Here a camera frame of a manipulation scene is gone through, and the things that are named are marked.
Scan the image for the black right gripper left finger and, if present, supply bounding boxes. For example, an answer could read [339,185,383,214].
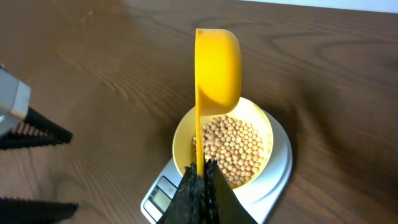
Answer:
[157,163,205,224]

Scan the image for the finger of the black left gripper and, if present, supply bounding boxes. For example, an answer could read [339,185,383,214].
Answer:
[1,107,73,150]
[1,198,78,224]

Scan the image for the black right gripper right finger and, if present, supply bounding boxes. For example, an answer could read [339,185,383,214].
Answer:
[203,159,257,224]

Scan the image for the yellow measuring scoop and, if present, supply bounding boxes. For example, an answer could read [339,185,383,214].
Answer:
[195,28,242,177]

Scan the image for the white digital kitchen scale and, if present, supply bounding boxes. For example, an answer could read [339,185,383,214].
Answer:
[141,113,293,223]

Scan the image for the soybeans in bowl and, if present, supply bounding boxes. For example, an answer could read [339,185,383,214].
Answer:
[201,115,269,188]

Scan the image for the yellow bowl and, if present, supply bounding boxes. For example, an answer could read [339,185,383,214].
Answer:
[172,98,274,190]

